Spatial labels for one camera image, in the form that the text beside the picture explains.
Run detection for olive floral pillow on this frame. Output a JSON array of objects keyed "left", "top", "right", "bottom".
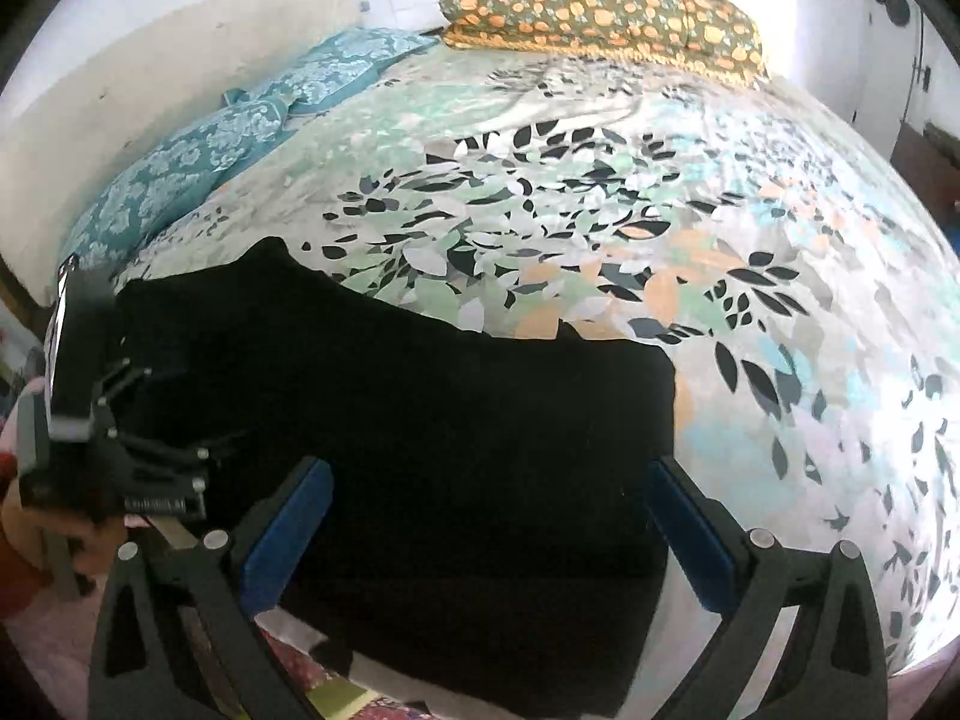
[{"left": 439, "top": 0, "right": 770, "bottom": 85}]

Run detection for leaf print bedsheet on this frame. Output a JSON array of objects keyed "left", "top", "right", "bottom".
[{"left": 112, "top": 45, "right": 955, "bottom": 691}]

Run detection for brown wooden furniture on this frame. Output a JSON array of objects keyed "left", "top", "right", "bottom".
[{"left": 889, "top": 120, "right": 960, "bottom": 241}]

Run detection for black wall cable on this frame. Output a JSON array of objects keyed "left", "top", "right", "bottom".
[{"left": 896, "top": 15, "right": 937, "bottom": 137}]

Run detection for person's left hand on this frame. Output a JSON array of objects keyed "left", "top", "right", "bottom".
[{"left": 0, "top": 496, "right": 130, "bottom": 595}]

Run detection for red patterned mat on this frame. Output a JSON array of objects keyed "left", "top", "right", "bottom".
[{"left": 247, "top": 611, "right": 458, "bottom": 720}]

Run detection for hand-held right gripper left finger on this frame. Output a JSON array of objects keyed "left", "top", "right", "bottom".
[{"left": 86, "top": 456, "right": 335, "bottom": 720}]

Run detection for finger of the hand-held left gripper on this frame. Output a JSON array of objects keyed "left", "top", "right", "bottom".
[
  {"left": 96, "top": 364, "right": 156, "bottom": 412},
  {"left": 111, "top": 429, "right": 250, "bottom": 467}
]

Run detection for pink dotted cloth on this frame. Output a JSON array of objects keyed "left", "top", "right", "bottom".
[{"left": 0, "top": 589, "right": 102, "bottom": 695}]

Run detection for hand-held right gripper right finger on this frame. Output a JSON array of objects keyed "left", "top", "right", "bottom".
[{"left": 645, "top": 456, "right": 893, "bottom": 720}]

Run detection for teal floral pillow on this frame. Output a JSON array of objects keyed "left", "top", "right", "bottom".
[
  {"left": 58, "top": 96, "right": 292, "bottom": 272},
  {"left": 0, "top": 0, "right": 362, "bottom": 305},
  {"left": 281, "top": 26, "right": 442, "bottom": 119}
]

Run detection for black pants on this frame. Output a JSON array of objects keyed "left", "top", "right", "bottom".
[{"left": 112, "top": 236, "right": 677, "bottom": 719}]

